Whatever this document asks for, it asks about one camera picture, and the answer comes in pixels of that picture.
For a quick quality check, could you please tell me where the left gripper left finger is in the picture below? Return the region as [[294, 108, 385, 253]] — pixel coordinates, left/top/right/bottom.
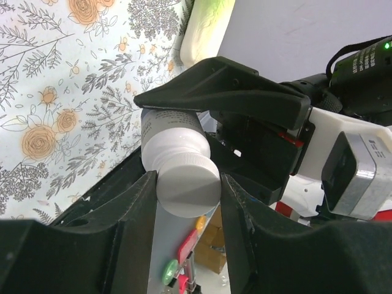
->
[[1, 171, 157, 293]]

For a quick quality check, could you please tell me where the white bottle cap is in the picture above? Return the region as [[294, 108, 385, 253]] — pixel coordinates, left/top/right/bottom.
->
[[156, 153, 221, 218]]

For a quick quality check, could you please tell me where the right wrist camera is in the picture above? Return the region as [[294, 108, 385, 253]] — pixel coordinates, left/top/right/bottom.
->
[[321, 132, 391, 221]]

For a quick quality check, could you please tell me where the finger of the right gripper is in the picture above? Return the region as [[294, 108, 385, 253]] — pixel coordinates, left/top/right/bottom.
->
[[206, 131, 300, 205], [134, 56, 309, 129]]

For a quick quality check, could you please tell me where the white green napa cabbage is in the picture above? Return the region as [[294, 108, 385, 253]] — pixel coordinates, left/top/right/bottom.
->
[[180, 0, 235, 67]]

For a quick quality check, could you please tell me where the floral table mat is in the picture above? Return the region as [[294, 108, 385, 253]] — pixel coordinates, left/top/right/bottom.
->
[[1, 0, 192, 223]]

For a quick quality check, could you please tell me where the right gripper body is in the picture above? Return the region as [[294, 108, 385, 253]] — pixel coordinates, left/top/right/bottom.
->
[[214, 72, 392, 221]]

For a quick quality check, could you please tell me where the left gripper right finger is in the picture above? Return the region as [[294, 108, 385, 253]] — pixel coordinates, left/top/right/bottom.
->
[[220, 174, 391, 293]]

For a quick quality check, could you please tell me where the white pill bottle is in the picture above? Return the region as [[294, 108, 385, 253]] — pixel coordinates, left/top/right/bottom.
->
[[141, 108, 211, 171]]

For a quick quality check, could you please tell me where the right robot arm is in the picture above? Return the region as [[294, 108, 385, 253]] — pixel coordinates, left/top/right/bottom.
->
[[134, 37, 391, 220]]

